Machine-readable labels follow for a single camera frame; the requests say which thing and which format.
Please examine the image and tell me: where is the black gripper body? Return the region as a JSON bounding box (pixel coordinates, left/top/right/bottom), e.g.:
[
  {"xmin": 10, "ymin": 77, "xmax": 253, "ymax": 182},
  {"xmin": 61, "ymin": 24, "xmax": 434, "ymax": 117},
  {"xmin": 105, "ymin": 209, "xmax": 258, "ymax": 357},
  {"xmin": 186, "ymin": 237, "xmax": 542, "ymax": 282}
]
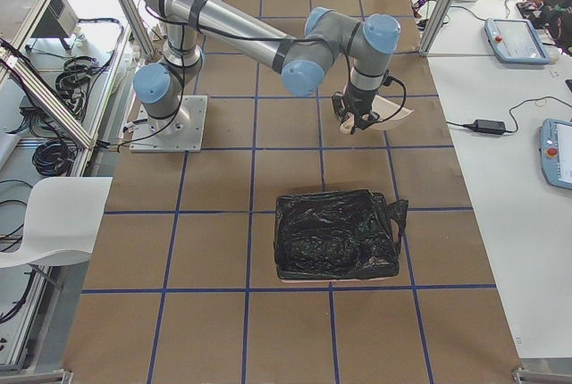
[{"xmin": 332, "ymin": 91, "xmax": 380, "ymax": 135}]

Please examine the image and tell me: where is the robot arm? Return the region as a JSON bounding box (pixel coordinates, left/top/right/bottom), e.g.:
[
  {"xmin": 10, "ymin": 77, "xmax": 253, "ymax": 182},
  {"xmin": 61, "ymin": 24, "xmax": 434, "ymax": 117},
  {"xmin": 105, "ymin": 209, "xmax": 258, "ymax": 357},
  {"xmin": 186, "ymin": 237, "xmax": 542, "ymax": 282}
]
[{"xmin": 144, "ymin": 0, "xmax": 410, "ymax": 133}]

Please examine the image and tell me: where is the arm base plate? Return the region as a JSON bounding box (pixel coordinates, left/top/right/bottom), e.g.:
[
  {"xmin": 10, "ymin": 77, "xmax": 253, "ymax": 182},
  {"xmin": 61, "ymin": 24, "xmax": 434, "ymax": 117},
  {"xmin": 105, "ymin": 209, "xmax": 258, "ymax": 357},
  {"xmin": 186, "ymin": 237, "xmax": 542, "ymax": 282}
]
[{"xmin": 128, "ymin": 95, "xmax": 208, "ymax": 153}]

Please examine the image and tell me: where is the black power adapter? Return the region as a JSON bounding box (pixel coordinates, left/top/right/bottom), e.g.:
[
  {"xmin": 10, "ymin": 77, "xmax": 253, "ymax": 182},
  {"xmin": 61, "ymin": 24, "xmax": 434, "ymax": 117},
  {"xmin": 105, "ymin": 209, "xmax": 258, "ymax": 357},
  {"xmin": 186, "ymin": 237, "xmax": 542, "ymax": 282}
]
[{"xmin": 472, "ymin": 119, "xmax": 507, "ymax": 135}]

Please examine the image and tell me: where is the white chair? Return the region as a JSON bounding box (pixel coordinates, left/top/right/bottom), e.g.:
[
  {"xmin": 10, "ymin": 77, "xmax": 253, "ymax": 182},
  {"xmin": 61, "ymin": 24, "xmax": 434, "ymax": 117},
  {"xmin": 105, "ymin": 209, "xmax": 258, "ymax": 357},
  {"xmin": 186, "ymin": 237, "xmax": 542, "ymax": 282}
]
[{"xmin": 1, "ymin": 177, "xmax": 113, "ymax": 268}]

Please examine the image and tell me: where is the blue teach pendant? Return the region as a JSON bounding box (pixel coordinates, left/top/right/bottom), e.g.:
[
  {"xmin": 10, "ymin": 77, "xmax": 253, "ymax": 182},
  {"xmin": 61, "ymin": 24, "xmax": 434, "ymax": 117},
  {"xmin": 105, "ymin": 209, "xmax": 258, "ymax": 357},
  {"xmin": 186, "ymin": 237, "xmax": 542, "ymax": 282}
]
[
  {"xmin": 484, "ymin": 18, "xmax": 551, "ymax": 65},
  {"xmin": 539, "ymin": 119, "xmax": 571, "ymax": 190}
]

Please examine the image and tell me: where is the beige plastic dustpan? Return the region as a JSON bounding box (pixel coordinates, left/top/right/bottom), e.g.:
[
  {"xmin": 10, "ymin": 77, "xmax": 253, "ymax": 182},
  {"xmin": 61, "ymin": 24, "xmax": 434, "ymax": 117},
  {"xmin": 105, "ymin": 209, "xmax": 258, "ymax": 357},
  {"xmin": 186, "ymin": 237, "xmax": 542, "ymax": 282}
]
[{"xmin": 362, "ymin": 95, "xmax": 414, "ymax": 130}]

